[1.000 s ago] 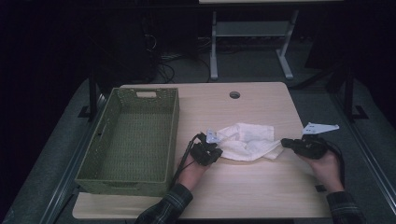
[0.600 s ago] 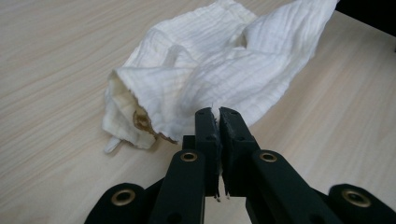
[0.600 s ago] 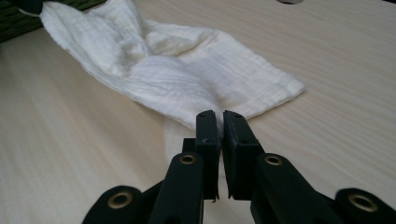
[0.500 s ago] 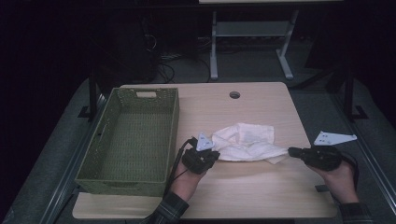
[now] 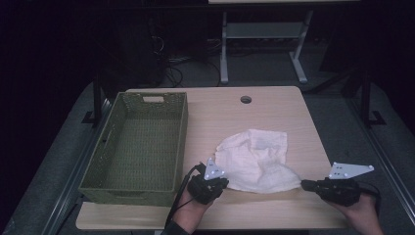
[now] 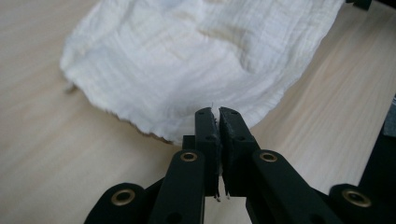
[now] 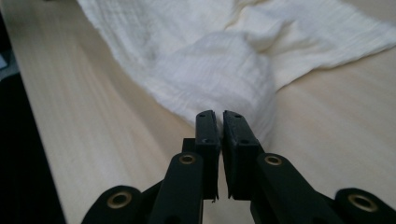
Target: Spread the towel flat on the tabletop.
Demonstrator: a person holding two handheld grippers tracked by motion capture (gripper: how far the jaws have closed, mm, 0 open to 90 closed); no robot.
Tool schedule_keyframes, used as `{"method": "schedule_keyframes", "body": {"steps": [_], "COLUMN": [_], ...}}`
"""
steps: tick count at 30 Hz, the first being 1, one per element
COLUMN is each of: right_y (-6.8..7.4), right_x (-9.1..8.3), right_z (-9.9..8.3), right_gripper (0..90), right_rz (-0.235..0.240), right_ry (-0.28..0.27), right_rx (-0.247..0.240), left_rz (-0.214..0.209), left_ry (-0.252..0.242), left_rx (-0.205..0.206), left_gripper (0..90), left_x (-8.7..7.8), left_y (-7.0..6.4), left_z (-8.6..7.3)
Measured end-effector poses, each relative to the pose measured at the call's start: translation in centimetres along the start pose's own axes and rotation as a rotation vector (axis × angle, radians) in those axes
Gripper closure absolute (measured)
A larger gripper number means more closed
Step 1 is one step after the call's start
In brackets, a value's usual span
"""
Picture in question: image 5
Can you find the aluminium frame rail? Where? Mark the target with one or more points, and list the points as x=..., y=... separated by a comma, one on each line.
x=393, y=173
x=67, y=199

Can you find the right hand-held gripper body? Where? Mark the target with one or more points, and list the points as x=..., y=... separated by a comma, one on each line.
x=339, y=192

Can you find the person's right hand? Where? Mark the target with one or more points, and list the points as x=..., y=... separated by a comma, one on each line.
x=362, y=215

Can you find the white metal desk frame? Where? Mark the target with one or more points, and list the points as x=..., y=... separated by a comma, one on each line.
x=264, y=30

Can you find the green woven basket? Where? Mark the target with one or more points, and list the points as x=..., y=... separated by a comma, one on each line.
x=140, y=143

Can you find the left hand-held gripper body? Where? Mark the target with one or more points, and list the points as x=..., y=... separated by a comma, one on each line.
x=204, y=189

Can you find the black metal stand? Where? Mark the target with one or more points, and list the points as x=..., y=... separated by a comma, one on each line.
x=97, y=101
x=365, y=98

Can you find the person's left hand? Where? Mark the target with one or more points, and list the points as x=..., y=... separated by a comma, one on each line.
x=189, y=212

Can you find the white towel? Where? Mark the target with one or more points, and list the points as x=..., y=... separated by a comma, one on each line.
x=254, y=156

